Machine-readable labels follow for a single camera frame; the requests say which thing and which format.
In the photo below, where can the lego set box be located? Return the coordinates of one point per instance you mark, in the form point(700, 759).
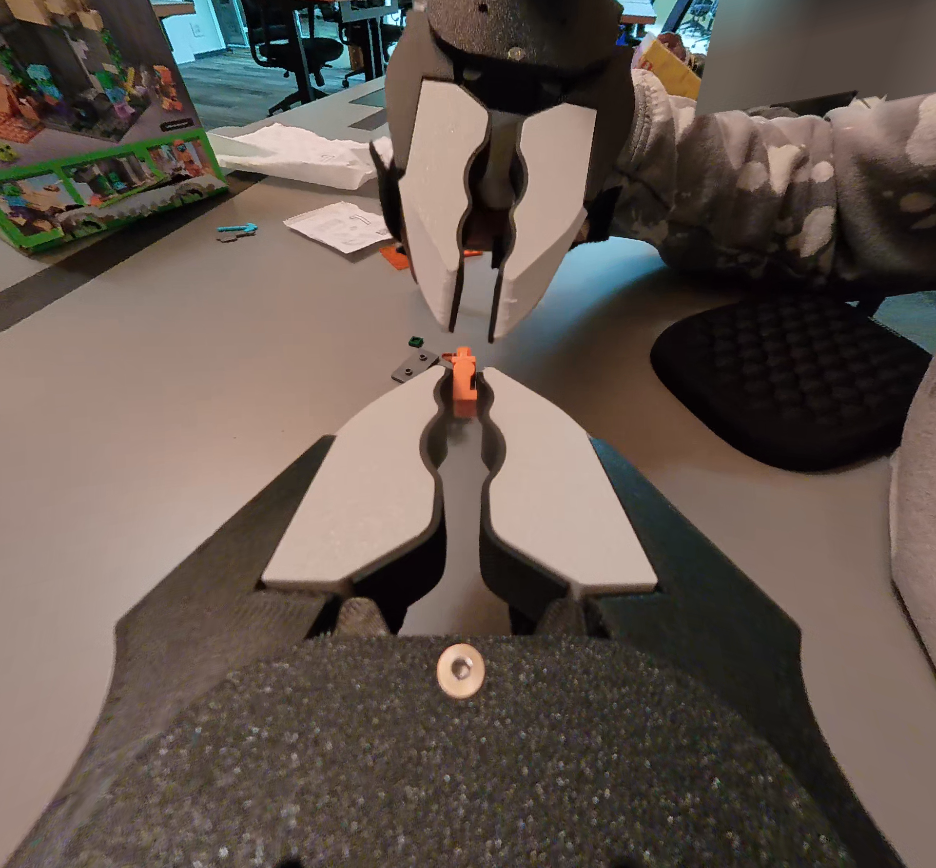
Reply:
point(88, 78)

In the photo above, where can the small orange lego plate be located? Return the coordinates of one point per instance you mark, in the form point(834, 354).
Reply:
point(396, 257)

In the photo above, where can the teal lego pickaxe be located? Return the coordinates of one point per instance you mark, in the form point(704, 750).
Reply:
point(238, 228)

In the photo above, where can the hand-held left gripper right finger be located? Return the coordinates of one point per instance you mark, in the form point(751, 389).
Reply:
point(563, 502)

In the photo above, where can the white paper bag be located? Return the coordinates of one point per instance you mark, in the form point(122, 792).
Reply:
point(340, 225)
point(300, 155)

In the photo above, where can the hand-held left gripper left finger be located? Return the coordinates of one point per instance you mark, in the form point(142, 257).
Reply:
point(365, 502)

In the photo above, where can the orange teal lego figure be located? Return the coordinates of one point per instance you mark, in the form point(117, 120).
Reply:
point(463, 385)

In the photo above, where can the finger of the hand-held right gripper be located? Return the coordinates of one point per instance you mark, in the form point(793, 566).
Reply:
point(435, 188)
point(559, 188)

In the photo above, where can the flat white paper bag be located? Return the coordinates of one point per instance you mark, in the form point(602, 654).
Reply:
point(340, 225)

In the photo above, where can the grey two-hole lego plate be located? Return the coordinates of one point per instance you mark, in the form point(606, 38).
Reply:
point(413, 367)

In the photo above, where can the black wrist rest pad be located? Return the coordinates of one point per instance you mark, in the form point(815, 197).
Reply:
point(790, 378)

